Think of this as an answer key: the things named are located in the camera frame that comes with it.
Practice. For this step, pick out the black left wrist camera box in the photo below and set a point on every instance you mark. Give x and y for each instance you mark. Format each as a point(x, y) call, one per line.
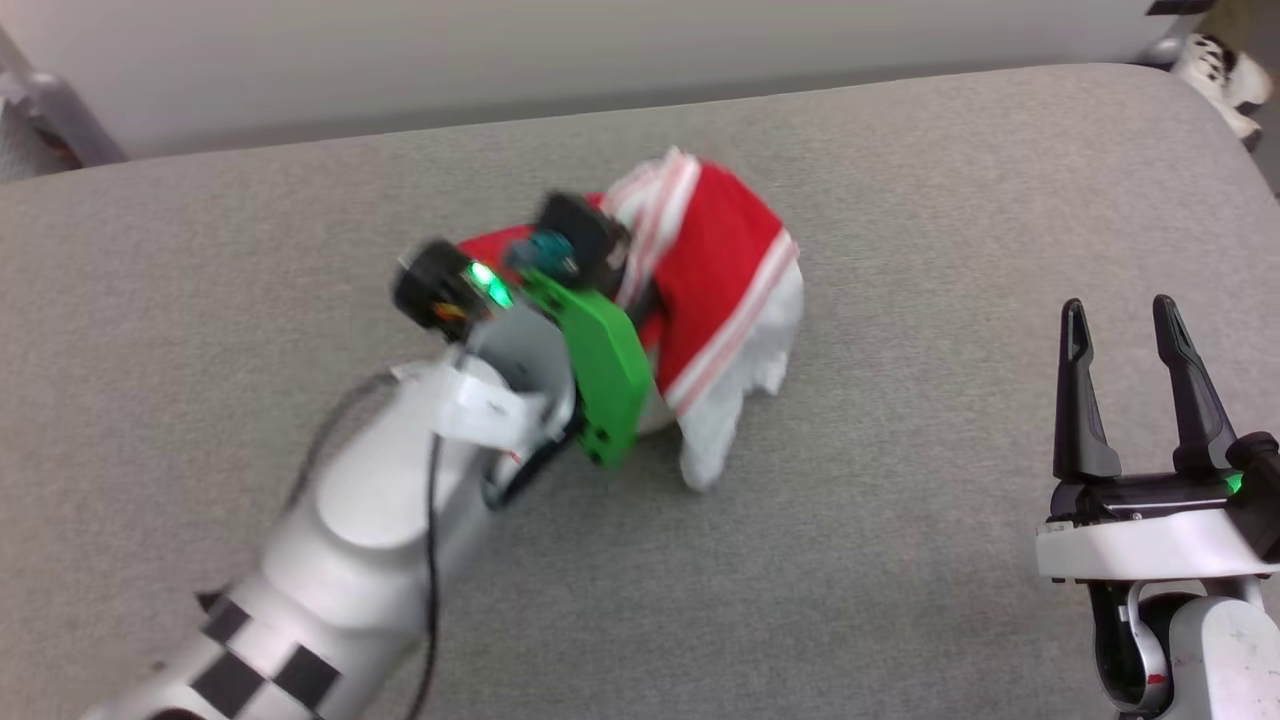
point(585, 230)

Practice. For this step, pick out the red and white shirt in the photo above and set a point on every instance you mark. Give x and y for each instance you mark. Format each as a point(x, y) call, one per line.
point(720, 260)

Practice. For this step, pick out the grey fabric sofa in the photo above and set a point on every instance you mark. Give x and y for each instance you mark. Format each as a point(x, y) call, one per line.
point(900, 600)

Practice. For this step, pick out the grey metal frame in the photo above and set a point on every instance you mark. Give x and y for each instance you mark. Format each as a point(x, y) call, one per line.
point(60, 120)

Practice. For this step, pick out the white paper label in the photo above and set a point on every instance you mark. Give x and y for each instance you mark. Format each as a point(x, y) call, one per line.
point(480, 405)

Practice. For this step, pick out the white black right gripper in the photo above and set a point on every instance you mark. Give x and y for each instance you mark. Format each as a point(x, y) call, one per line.
point(1150, 545)

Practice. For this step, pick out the white black spotted plush toy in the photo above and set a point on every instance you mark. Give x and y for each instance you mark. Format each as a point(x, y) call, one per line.
point(1225, 75)

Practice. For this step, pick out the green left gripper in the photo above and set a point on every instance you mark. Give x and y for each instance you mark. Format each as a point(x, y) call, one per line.
point(605, 380)

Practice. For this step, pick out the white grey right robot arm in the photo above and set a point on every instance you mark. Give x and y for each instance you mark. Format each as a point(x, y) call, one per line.
point(1230, 650)

